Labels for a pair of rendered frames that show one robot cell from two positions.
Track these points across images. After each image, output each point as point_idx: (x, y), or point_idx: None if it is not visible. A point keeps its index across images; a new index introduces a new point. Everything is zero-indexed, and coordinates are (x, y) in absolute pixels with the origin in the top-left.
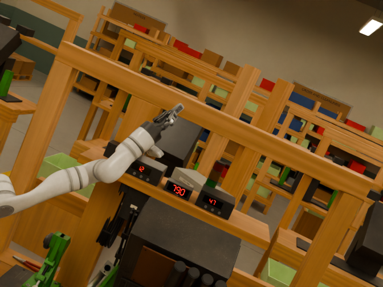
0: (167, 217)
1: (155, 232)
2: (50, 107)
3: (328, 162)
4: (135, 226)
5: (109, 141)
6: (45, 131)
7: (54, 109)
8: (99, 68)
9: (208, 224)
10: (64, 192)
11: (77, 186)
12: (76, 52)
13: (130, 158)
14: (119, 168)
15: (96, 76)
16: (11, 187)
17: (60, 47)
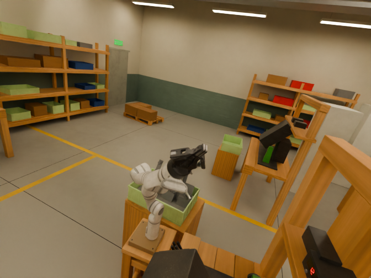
0: (173, 274)
1: (154, 271)
2: (305, 186)
3: None
4: (160, 252)
5: (310, 226)
6: (297, 203)
7: (306, 187)
8: (338, 157)
9: None
10: (142, 183)
11: (142, 182)
12: (329, 143)
13: (155, 177)
14: (148, 181)
15: (334, 164)
16: (140, 169)
17: (322, 139)
